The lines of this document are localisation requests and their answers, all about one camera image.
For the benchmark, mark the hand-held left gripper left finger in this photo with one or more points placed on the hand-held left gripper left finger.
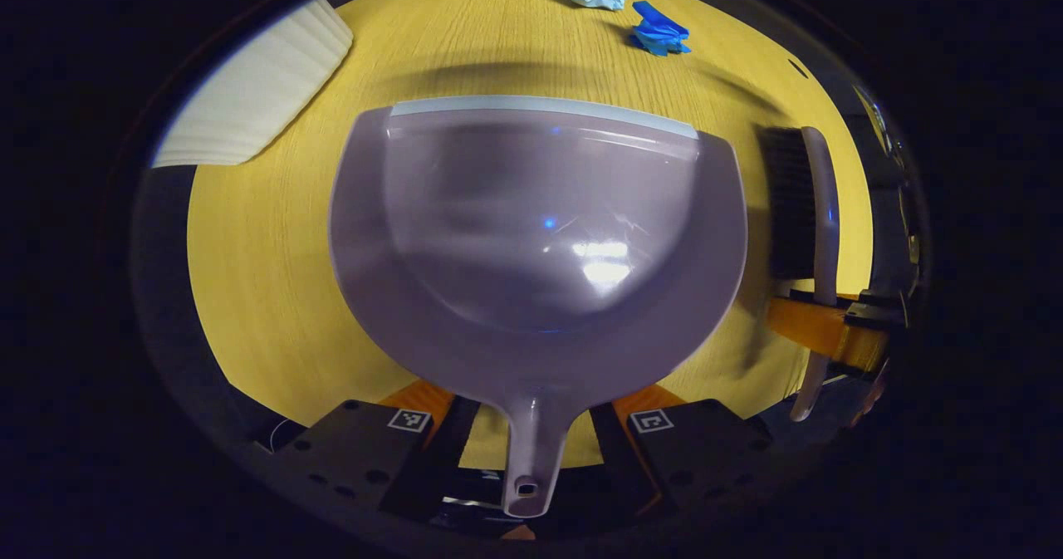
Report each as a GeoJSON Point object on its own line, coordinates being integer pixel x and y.
{"type": "Point", "coordinates": [432, 468]}

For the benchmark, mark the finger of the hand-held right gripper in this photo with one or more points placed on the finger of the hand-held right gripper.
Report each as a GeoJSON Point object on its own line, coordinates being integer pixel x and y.
{"type": "Point", "coordinates": [880, 310]}
{"type": "Point", "coordinates": [789, 318]}

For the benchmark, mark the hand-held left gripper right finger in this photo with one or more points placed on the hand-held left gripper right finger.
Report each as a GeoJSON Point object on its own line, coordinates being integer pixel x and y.
{"type": "Point", "coordinates": [619, 459]}

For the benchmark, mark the small pink broom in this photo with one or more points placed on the small pink broom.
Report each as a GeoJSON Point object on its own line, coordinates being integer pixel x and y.
{"type": "Point", "coordinates": [822, 210]}

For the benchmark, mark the pink plastic dustpan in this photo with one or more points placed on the pink plastic dustpan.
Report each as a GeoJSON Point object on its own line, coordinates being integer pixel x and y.
{"type": "Point", "coordinates": [540, 252]}

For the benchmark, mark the dark blue paper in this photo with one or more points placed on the dark blue paper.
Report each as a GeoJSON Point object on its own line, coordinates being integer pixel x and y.
{"type": "Point", "coordinates": [660, 31]}

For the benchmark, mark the white ribbed garbage bin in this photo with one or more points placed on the white ribbed garbage bin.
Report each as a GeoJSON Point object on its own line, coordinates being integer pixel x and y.
{"type": "Point", "coordinates": [257, 94]}

